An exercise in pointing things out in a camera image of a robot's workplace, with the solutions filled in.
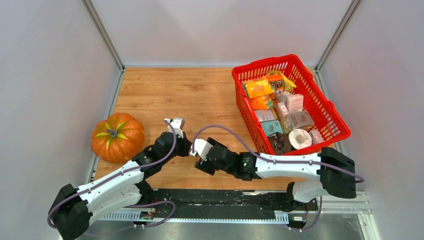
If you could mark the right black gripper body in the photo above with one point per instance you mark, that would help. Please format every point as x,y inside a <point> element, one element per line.
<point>209,167</point>

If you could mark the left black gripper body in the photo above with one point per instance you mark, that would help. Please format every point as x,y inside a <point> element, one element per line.
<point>180,150</point>

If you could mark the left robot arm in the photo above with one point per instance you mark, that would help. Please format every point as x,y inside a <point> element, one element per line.
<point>109,188</point>

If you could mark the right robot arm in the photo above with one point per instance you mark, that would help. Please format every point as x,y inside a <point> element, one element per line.
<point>326,173</point>

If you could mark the teal box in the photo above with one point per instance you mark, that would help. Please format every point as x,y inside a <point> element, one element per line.
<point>271,127</point>

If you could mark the orange snack box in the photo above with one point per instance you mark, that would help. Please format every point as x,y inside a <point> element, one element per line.
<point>257,87</point>

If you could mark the pink small box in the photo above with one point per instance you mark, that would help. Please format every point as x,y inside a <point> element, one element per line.
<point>295,103</point>

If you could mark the orange pumpkin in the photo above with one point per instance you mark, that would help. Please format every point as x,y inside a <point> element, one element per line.
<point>118,138</point>

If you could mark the white tape roll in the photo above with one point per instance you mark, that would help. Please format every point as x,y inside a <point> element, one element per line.
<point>300,139</point>

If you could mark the pink white carton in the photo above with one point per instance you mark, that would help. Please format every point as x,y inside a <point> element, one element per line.
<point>297,120</point>

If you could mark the yellow snack bag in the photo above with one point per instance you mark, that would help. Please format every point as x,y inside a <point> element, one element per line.
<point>280,82</point>

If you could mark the red plastic basket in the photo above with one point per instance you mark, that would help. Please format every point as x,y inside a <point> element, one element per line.
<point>323,112</point>

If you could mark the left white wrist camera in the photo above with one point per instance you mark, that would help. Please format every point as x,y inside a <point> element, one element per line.
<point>175,125</point>

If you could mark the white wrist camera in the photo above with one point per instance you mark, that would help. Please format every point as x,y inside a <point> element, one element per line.
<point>200,148</point>
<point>175,125</point>

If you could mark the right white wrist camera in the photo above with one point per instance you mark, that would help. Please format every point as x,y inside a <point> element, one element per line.
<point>200,148</point>

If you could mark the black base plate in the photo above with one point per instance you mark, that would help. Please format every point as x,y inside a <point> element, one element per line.
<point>223,204</point>

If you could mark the aluminium frame rail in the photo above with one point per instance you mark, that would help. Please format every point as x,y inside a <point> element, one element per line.
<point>327,205</point>

